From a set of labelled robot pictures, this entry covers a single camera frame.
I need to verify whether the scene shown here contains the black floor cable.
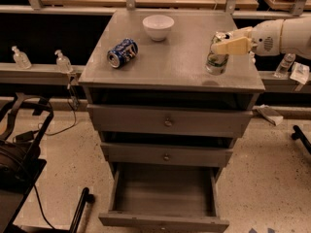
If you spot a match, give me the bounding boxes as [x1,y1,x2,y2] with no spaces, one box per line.
[33,81,81,231]

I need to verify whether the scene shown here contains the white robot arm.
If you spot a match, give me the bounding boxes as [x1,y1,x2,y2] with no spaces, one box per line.
[211,17,311,59]

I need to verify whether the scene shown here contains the grey drawer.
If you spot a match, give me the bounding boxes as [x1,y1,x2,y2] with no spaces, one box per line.
[86,104,253,138]
[101,143,233,167]
[99,163,229,233]

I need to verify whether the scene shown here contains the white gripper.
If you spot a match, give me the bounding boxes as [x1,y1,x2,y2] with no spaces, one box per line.
[211,19,284,56]

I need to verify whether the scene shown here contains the white ceramic bowl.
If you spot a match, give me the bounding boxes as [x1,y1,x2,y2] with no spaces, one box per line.
[143,15,175,42]

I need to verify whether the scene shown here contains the bottom grey drawer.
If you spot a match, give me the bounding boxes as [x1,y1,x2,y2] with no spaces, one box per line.
[99,163,229,233]

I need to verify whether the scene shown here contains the blue pepsi can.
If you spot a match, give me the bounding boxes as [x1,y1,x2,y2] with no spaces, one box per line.
[107,38,138,69]

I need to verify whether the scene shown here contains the clear water bottle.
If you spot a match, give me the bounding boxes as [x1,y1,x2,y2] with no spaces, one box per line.
[274,53,295,78]

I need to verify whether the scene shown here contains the clear pump bottle far left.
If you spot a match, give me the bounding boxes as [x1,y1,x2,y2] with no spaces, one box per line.
[12,46,32,70]

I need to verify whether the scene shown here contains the black equipment with straps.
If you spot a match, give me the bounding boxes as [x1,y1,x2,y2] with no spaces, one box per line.
[0,93,53,233]

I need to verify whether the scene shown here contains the black chair leg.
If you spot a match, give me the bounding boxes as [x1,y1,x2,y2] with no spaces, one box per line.
[69,187,95,233]

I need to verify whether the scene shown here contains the middle grey drawer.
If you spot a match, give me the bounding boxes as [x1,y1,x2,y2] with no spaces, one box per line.
[101,143,233,167]

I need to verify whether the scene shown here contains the silver green 7up can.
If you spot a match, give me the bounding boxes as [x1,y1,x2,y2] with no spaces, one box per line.
[205,32,230,76]

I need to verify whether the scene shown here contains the grey box on floor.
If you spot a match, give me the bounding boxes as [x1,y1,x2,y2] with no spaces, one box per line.
[257,105,284,126]

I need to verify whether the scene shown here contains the top grey drawer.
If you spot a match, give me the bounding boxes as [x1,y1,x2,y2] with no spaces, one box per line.
[86,104,253,138]

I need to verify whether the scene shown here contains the clear pump bottle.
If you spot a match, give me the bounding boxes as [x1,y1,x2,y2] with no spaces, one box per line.
[54,50,73,74]
[249,51,256,64]
[12,46,32,70]

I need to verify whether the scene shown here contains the grey drawer cabinet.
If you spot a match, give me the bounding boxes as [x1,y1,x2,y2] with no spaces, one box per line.
[78,9,266,233]

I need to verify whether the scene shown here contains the white plastic packet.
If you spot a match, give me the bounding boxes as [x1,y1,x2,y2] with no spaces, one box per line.
[290,62,310,84]

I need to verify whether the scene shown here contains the black caster leg right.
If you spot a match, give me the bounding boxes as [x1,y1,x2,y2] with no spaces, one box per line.
[292,125,311,154]

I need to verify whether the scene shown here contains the clear pump bottle right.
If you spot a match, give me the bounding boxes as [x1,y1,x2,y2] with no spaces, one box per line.
[249,51,256,64]

